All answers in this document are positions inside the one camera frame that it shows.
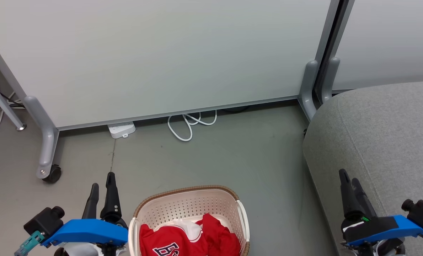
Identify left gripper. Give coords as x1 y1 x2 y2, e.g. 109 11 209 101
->
82 172 129 229

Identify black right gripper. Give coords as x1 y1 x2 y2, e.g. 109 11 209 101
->
339 169 399 243

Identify red jersey with lettering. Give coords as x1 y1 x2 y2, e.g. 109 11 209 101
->
139 218 208 256

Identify plain red garment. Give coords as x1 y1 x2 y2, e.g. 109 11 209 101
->
197 213 241 256

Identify grey fabric sofa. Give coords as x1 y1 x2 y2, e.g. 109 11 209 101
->
302 80 423 256

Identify black caster wheel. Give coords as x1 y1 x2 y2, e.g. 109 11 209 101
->
42 164 62 184

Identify white power strip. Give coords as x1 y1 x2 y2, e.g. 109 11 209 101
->
108 121 136 139

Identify grey partition foot with caster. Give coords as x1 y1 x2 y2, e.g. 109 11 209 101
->
23 95 60 180

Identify cream perforated laundry basket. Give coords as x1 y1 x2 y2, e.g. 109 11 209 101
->
128 185 250 256

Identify grey metal table leg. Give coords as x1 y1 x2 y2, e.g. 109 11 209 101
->
0 73 27 132

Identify wide white partition panel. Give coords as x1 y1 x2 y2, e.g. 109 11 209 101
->
0 0 341 130

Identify narrow white partition panel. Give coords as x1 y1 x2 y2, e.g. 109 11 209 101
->
325 0 423 94

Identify teal left camera connector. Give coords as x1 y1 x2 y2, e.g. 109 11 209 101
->
14 231 45 256

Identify white looped power cable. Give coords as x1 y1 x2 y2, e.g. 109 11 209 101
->
167 110 218 142

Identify black floor cable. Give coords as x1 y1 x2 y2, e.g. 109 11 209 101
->
0 82 25 113

